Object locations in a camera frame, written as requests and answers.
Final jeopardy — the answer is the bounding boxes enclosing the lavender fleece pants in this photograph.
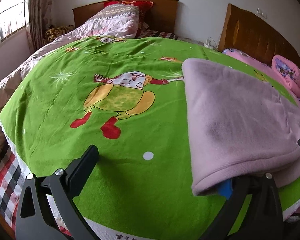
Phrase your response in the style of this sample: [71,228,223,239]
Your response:
[182,58,300,195]

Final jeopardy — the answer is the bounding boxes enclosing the pink bed sheet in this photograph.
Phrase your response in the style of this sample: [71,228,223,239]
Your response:
[221,48,300,218]

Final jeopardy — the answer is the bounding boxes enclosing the folded pink quilt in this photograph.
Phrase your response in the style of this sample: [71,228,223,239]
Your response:
[271,55,300,98]

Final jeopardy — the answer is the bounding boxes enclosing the dark wooden headboard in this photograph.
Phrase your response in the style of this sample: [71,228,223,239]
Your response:
[218,3,300,69]

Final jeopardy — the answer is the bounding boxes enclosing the yellow brown striped cushion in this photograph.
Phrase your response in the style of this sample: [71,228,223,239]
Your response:
[44,25,75,45]

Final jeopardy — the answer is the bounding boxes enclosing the red patterned pillow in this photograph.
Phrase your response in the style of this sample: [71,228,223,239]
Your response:
[103,0,154,38]

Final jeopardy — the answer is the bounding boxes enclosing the pale pink patterned quilt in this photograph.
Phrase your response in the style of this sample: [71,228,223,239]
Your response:
[0,3,141,176]

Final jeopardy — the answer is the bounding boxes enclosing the dark red curtain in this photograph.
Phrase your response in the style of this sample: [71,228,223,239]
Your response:
[25,0,52,53]

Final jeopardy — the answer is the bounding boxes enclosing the white wall socket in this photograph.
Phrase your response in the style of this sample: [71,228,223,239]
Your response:
[256,8,267,19]

